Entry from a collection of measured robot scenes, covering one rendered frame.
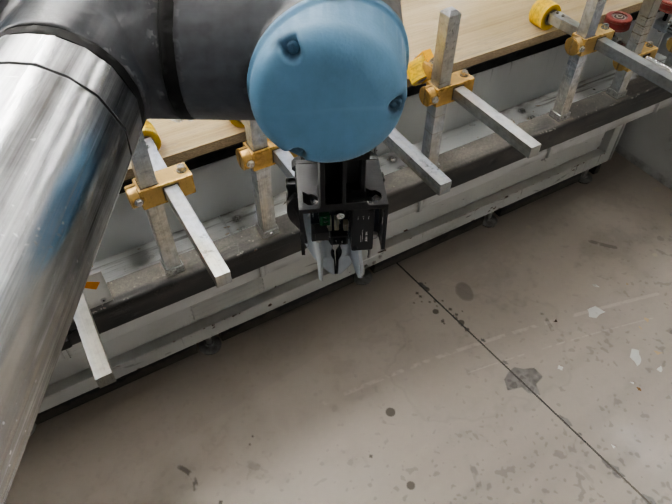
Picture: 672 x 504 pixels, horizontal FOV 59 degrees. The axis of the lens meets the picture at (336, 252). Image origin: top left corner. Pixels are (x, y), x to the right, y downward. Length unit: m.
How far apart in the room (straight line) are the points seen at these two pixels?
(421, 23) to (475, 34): 0.17
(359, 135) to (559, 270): 2.24
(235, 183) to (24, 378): 1.46
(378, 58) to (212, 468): 1.76
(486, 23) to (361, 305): 1.05
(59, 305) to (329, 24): 0.15
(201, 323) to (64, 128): 1.79
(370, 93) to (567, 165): 2.48
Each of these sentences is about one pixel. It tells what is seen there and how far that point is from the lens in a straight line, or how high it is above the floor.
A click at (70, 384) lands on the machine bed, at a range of 2.02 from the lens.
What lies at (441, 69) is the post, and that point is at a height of 1.02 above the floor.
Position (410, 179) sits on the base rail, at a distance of 1.67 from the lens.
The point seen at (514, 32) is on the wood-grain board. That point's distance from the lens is 1.99.
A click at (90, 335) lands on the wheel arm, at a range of 1.19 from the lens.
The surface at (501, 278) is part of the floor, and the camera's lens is 2.40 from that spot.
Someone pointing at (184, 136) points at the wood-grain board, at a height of 0.90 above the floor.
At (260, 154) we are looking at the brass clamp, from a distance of 1.32.
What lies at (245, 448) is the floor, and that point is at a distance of 1.96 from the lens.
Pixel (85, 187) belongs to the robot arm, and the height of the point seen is 1.62.
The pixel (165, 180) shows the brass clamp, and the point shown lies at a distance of 1.28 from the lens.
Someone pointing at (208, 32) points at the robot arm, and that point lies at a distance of 0.30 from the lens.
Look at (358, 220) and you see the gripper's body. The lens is 0.48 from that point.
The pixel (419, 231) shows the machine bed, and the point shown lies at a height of 0.17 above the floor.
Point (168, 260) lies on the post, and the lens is 1.42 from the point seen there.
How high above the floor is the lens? 1.77
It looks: 47 degrees down
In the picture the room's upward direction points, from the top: straight up
